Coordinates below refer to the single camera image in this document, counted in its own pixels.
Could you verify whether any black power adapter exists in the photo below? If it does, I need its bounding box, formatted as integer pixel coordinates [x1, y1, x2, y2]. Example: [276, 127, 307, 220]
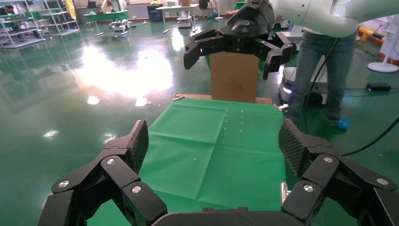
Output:
[366, 82, 392, 92]

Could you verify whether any green table cloth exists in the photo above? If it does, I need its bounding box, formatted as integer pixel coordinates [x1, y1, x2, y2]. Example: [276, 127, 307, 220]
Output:
[87, 98, 287, 226]

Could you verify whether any white work table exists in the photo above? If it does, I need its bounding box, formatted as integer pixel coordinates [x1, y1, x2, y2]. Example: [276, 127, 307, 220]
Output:
[155, 3, 200, 34]

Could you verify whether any dark blue bin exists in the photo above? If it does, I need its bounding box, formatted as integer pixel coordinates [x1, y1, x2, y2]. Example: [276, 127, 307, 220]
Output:
[147, 3, 164, 22]

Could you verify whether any green covered table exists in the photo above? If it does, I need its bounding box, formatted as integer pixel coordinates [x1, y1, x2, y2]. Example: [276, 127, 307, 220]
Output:
[83, 10, 131, 24]

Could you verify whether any white round-base pole stand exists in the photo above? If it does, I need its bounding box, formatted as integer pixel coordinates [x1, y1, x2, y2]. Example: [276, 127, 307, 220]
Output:
[367, 18, 399, 73]

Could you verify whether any black floor cable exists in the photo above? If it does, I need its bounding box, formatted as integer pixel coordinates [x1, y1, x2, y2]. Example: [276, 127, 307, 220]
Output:
[341, 116, 399, 157]

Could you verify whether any yellow hanging banner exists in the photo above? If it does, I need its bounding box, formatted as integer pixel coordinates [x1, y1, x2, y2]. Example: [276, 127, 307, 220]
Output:
[64, 0, 77, 20]

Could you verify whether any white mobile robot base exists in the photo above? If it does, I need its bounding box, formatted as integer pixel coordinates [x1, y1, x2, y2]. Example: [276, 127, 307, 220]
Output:
[278, 56, 328, 107]

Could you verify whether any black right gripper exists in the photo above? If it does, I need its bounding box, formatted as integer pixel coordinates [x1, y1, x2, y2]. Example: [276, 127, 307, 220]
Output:
[183, 0, 294, 81]

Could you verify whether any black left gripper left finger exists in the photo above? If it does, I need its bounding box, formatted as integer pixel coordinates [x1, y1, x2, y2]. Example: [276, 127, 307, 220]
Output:
[37, 120, 168, 226]

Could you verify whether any small white floor robot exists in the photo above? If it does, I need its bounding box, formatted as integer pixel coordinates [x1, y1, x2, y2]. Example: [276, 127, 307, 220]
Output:
[176, 11, 192, 29]
[109, 19, 132, 32]

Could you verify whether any person in white coat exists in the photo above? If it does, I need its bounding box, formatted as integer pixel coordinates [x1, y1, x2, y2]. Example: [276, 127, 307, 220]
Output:
[101, 0, 115, 13]

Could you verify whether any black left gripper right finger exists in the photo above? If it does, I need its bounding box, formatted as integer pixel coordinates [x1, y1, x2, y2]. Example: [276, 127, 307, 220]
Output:
[278, 118, 399, 226]

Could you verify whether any small brown cardboard box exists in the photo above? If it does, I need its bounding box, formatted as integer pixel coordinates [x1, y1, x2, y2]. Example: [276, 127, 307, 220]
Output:
[210, 51, 260, 104]

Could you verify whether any white metal shelf rack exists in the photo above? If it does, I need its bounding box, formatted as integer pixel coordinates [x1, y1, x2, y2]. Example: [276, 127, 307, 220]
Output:
[31, 0, 81, 36]
[0, 0, 46, 49]

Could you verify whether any yellow orange floor barrier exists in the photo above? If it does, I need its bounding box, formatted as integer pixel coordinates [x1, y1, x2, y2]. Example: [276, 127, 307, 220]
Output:
[358, 26, 384, 43]

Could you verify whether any person in blue jeans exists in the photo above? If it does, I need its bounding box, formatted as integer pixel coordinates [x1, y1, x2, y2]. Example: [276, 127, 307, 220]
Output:
[286, 29, 358, 131]

